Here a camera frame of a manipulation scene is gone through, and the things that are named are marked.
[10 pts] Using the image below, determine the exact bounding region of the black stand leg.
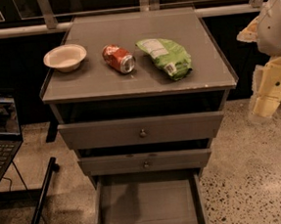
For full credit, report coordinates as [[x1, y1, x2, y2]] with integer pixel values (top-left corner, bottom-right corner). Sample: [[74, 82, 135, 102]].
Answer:
[[30, 157, 60, 224]]

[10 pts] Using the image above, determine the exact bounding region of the grey drawer cabinet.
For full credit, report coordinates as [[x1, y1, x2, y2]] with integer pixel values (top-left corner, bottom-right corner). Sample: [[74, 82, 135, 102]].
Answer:
[[32, 3, 252, 224]]

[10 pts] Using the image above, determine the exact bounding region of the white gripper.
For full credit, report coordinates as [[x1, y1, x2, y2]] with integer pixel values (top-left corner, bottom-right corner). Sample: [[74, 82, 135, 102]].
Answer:
[[236, 18, 281, 117]]

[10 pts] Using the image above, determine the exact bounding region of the top grey drawer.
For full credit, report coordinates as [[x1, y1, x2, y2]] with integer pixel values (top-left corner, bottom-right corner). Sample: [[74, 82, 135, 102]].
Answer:
[[58, 112, 223, 150]]

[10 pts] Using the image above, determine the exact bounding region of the middle grey drawer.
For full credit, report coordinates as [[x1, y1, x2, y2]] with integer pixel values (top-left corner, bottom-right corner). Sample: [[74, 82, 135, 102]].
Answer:
[[78, 149, 211, 176]]

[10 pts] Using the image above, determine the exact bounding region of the bottom grey open drawer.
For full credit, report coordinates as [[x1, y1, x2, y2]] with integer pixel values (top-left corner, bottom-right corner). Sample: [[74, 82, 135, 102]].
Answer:
[[95, 171, 210, 224]]

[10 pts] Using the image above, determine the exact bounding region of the metal window railing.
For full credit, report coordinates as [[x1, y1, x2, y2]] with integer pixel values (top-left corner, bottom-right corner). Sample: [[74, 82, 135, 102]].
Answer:
[[0, 0, 267, 37]]

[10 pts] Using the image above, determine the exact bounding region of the green rice chip bag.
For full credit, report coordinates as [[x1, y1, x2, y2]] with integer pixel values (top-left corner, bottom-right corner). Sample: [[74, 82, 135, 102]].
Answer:
[[135, 38, 193, 80]]

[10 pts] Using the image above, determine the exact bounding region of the white paper bowl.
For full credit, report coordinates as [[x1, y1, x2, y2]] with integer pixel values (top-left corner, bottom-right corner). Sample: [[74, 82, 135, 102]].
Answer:
[[43, 44, 87, 72]]

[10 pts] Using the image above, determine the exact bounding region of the red soda can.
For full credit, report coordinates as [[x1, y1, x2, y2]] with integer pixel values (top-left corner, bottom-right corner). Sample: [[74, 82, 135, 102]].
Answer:
[[102, 44, 135, 74]]

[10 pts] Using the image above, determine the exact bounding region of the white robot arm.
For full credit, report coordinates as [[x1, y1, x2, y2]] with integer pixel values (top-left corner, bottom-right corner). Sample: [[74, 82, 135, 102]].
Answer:
[[236, 0, 281, 118]]

